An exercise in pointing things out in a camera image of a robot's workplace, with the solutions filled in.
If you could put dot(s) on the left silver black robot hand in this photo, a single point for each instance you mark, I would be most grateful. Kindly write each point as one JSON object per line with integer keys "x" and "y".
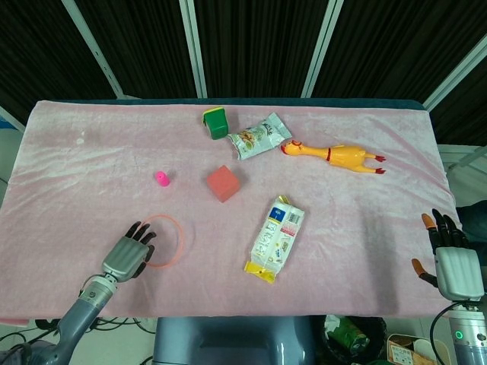
{"x": 125, "y": 256}

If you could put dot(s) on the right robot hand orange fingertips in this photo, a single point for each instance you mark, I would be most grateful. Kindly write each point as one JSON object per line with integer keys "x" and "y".
{"x": 456, "y": 266}

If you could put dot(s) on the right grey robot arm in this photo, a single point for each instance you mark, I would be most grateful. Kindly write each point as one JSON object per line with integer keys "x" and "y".
{"x": 467, "y": 338}

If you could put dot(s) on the dark chair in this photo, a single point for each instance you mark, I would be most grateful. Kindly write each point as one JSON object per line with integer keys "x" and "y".
{"x": 473, "y": 222}

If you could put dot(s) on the small pink plastic cone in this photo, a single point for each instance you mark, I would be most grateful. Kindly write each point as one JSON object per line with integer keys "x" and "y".
{"x": 162, "y": 179}

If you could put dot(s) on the cardboard box with contents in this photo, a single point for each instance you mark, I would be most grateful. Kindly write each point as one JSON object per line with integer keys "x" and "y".
{"x": 416, "y": 350}

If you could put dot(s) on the pink plush table cloth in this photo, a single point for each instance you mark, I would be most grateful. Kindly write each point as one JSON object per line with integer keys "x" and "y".
{"x": 95, "y": 159}

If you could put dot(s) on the black trash bin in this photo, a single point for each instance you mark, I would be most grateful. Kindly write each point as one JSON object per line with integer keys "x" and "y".
{"x": 374, "y": 334}

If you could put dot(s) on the red cube block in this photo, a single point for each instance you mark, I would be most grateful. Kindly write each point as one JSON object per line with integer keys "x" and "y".
{"x": 222, "y": 184}

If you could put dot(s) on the green crumpled bag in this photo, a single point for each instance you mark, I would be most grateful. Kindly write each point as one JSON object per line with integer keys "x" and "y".
{"x": 348, "y": 332}

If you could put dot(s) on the blue-grey robot torso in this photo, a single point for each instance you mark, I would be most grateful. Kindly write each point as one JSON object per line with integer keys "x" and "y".
{"x": 236, "y": 342}

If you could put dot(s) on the white package with yellow end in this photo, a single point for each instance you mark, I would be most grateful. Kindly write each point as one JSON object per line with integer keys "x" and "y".
{"x": 275, "y": 235}

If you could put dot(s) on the yellow rubber chicken toy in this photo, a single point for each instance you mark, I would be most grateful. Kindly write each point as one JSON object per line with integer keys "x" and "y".
{"x": 342, "y": 155}

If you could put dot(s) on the green box with yellow lid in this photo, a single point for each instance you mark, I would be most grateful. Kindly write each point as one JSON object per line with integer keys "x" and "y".
{"x": 217, "y": 125}

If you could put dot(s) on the silver printed snack bag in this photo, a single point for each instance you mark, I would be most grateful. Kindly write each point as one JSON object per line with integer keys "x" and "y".
{"x": 255, "y": 138}

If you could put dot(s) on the dark teal table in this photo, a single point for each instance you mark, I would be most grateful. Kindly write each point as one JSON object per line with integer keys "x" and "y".
{"x": 342, "y": 102}

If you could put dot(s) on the white partition post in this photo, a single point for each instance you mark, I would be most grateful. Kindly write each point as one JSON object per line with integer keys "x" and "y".
{"x": 321, "y": 49}
{"x": 194, "y": 49}
{"x": 95, "y": 49}
{"x": 456, "y": 72}

